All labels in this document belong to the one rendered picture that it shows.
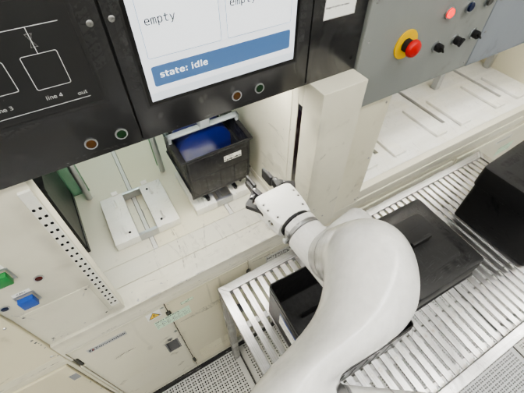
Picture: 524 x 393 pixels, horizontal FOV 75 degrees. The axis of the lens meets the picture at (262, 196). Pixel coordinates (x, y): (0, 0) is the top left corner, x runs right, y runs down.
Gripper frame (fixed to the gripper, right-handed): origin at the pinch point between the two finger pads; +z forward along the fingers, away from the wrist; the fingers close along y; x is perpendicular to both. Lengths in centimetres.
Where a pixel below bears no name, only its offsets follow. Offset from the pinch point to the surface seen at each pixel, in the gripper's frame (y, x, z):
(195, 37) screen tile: -10.0, 36.8, 2.2
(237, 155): 5.9, -12.3, 22.2
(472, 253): 56, -33, -37
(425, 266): 40, -33, -32
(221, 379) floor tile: -26, -119, -6
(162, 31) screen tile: -14.9, 38.9, 2.4
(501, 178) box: 74, -18, -27
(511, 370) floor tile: 94, -119, -78
